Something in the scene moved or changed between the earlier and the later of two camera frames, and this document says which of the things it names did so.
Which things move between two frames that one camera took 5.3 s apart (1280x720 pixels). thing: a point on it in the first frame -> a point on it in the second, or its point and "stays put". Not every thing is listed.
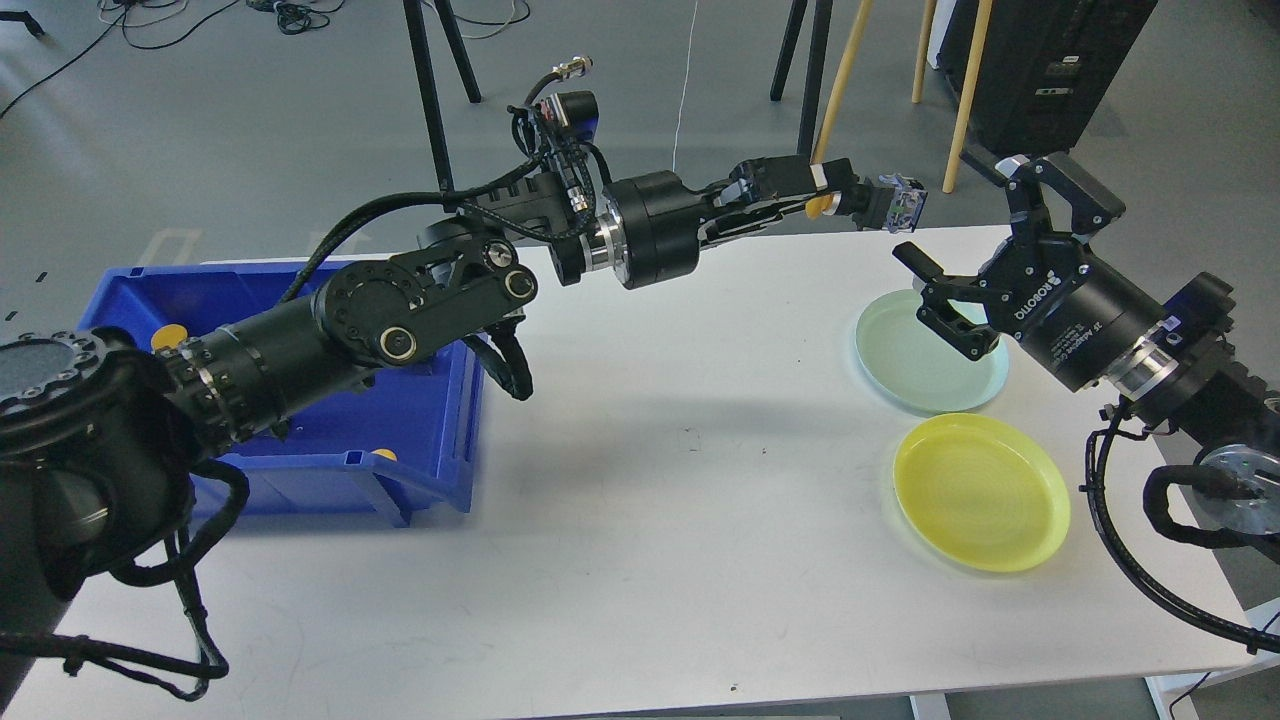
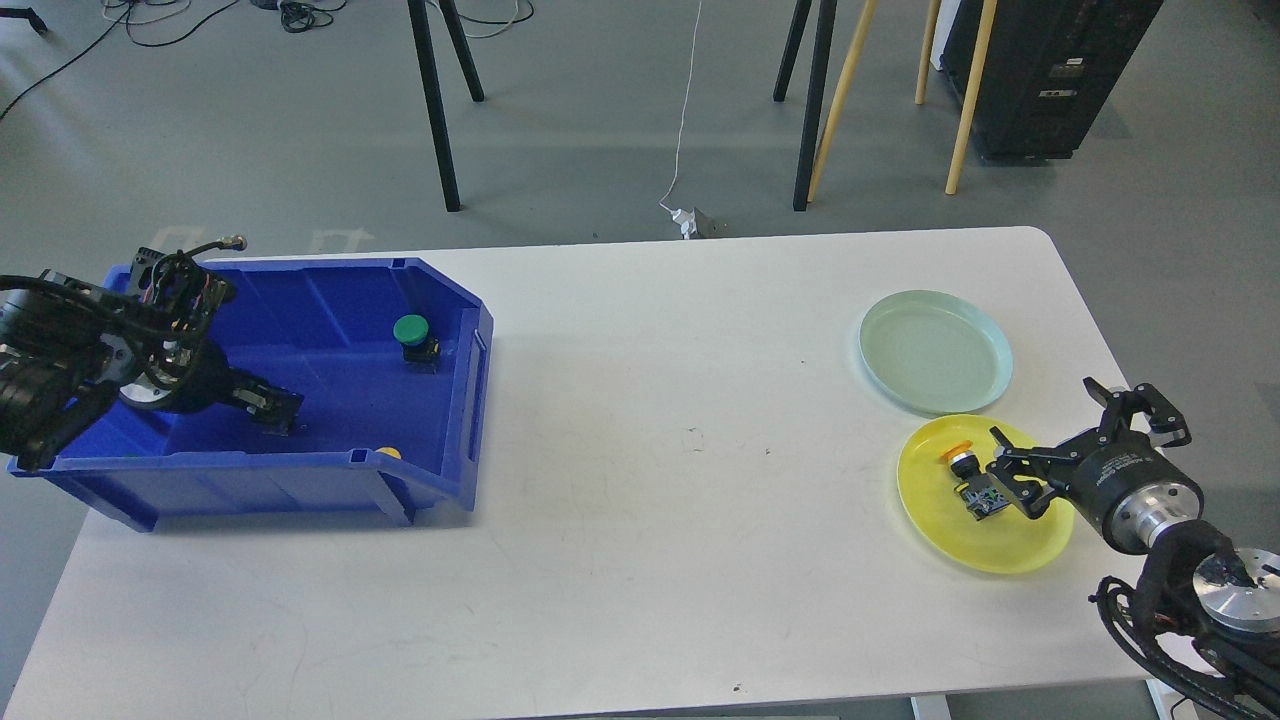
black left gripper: x=656 y=220 -> x=186 y=373
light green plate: x=916 y=365 stays put
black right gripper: x=1093 y=323 -> x=1126 y=483
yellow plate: x=984 y=490 stays put
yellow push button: x=895 y=205 -> x=979 y=491
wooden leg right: x=960 y=122 stays put
